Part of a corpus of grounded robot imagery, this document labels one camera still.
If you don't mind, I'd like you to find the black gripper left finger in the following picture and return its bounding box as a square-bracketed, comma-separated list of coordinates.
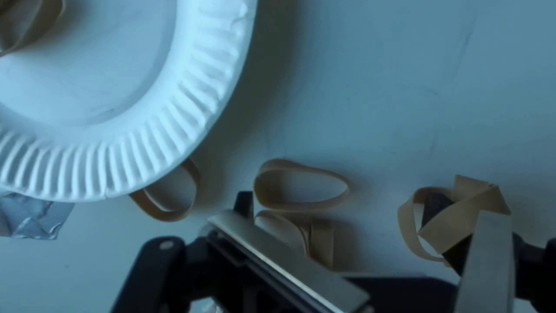
[112, 190, 373, 313]

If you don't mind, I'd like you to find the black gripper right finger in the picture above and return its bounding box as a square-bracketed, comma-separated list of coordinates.
[421, 190, 556, 313]

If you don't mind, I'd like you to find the white paper plate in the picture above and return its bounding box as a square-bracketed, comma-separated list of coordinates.
[0, 0, 260, 204]

